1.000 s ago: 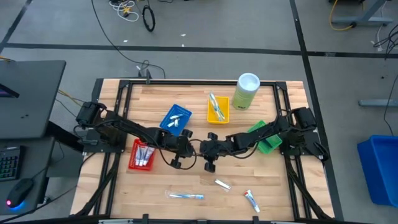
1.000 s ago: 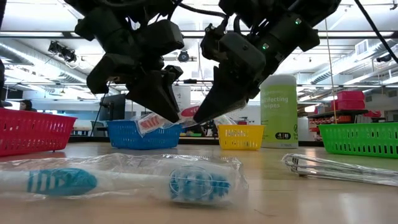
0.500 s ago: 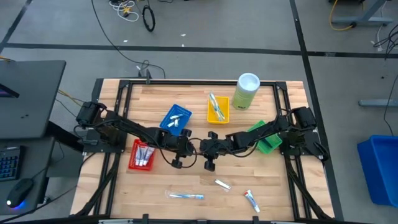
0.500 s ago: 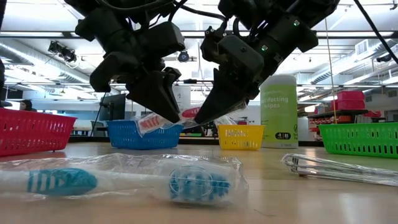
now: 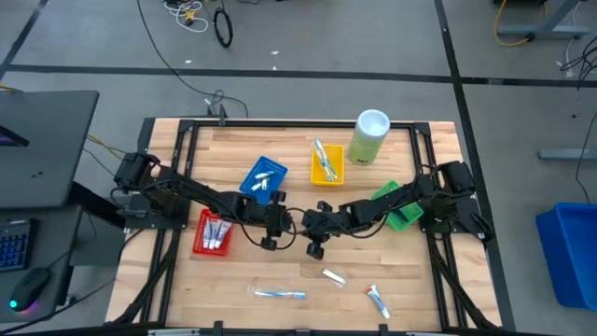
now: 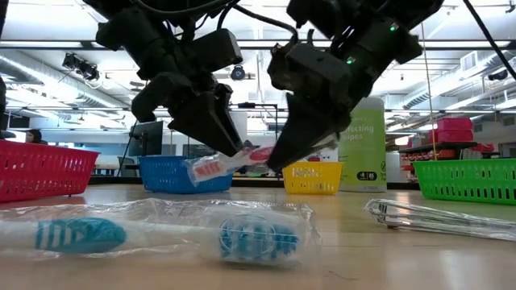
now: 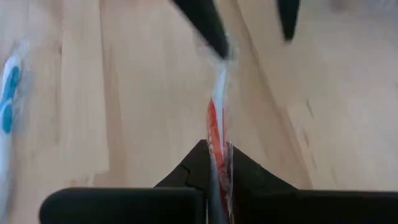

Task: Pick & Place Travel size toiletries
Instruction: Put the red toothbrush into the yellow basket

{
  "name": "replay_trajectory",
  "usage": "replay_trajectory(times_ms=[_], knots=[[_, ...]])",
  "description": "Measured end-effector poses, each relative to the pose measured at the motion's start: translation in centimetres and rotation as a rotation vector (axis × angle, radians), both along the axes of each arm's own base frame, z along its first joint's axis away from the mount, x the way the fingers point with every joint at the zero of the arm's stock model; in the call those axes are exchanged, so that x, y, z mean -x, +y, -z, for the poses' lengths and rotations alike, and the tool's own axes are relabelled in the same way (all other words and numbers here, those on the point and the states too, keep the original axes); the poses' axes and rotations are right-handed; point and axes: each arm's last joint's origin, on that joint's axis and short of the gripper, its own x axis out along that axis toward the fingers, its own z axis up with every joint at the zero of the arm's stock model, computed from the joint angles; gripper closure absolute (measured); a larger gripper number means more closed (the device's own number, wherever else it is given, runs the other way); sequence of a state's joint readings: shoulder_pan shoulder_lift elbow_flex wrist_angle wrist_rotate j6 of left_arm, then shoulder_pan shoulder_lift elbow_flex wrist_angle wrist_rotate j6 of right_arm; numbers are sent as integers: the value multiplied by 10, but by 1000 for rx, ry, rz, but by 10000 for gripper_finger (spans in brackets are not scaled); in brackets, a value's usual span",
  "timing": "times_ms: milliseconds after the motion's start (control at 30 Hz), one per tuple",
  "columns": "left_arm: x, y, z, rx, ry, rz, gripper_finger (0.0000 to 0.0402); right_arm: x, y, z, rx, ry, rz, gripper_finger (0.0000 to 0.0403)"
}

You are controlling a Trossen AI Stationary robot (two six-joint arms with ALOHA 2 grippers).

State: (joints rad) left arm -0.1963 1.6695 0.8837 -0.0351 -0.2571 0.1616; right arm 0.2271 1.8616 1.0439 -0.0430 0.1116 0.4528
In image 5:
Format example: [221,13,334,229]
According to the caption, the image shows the blue toothbrush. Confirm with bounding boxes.
[247,285,309,301]
[312,138,333,181]

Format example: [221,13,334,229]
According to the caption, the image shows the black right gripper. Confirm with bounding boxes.
[301,200,349,261]

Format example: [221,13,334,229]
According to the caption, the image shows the blue plastic basket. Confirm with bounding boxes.
[238,155,289,206]

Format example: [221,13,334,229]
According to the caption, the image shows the yellow floor cable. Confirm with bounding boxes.
[493,0,533,48]

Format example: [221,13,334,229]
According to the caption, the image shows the black cable tangle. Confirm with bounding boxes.
[559,36,597,90]

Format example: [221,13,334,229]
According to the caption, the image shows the grey desk leg frame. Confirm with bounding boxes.
[495,0,592,39]

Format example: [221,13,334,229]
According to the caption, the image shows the grey floor foot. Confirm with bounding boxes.
[537,147,597,162]

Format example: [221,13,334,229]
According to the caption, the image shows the white cable bundle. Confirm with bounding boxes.
[162,0,210,35]

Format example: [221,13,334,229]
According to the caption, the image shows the long black floor cable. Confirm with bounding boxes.
[135,0,250,119]

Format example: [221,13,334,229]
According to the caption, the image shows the green disinfecting wipes canister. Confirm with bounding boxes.
[346,108,391,166]

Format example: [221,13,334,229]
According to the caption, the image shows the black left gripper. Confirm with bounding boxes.
[257,189,293,252]

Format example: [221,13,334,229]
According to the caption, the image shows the green toothbrush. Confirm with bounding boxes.
[319,144,339,182]

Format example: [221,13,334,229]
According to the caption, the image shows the black keyboard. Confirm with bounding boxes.
[0,218,32,273]

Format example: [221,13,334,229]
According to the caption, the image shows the blue plastic bin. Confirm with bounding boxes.
[535,202,597,313]

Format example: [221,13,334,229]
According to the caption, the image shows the toothpaste tube with red end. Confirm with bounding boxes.
[364,284,392,321]

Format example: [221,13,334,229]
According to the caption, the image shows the red plastic basket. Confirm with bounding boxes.
[192,207,234,257]

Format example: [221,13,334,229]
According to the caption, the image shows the black computer mouse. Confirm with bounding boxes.
[8,267,51,313]

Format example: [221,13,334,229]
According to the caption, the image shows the yellow plastic basket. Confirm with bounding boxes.
[310,144,346,188]

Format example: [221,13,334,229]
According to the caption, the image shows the large black desk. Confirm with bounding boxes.
[0,90,100,209]

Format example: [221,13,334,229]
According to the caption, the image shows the green plastic basket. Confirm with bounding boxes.
[370,179,424,233]

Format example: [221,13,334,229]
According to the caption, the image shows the yellow orange wires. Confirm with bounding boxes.
[85,133,132,159]

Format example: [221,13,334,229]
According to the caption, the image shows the black keyboard desk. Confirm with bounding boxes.
[0,204,84,323]

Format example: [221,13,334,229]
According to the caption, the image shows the computer monitor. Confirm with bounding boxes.
[0,123,30,148]

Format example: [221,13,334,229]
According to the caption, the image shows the black coiled cable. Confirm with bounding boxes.
[213,7,234,49]

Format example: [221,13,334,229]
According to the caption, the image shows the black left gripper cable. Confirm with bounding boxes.
[232,207,299,252]

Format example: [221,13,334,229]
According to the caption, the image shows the small silver tube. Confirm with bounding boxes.
[320,267,348,287]

